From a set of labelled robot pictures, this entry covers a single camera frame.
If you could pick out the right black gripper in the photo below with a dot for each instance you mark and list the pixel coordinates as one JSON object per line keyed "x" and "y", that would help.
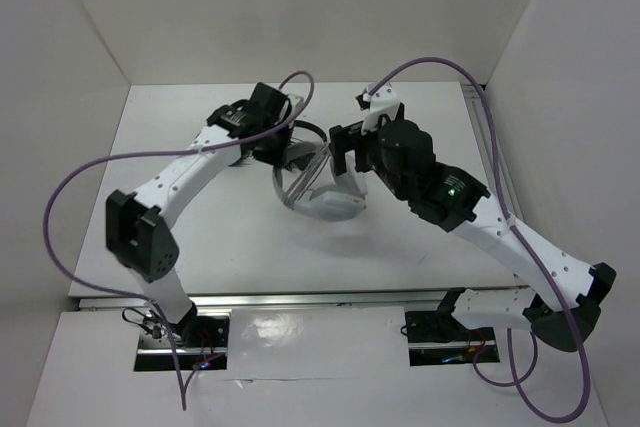
{"x": 342, "y": 140}

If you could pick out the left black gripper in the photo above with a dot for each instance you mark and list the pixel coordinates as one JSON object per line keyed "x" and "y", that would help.
{"x": 278, "y": 157}

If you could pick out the grey white headphones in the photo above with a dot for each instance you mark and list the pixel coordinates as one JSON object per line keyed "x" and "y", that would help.
{"x": 318, "y": 193}

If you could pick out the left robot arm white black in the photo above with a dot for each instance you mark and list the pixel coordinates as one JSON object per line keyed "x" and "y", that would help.
{"x": 138, "y": 225}

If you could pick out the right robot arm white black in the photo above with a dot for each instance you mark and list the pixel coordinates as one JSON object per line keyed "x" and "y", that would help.
{"x": 560, "y": 303}

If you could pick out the right black headphones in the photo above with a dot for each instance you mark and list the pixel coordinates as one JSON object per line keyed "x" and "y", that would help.
{"x": 301, "y": 152}

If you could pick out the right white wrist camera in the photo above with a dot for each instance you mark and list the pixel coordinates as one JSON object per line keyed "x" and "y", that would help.
{"x": 378, "y": 108}

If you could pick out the aluminium side rail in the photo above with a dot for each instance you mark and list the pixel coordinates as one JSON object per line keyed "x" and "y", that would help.
{"x": 481, "y": 131}

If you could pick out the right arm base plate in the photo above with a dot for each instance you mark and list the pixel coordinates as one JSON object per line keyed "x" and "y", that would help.
{"x": 434, "y": 340}

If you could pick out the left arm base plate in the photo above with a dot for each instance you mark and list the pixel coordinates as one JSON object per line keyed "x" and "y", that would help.
{"x": 206, "y": 348}

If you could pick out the aluminium front rail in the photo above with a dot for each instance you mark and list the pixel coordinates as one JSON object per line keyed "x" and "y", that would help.
{"x": 402, "y": 297}

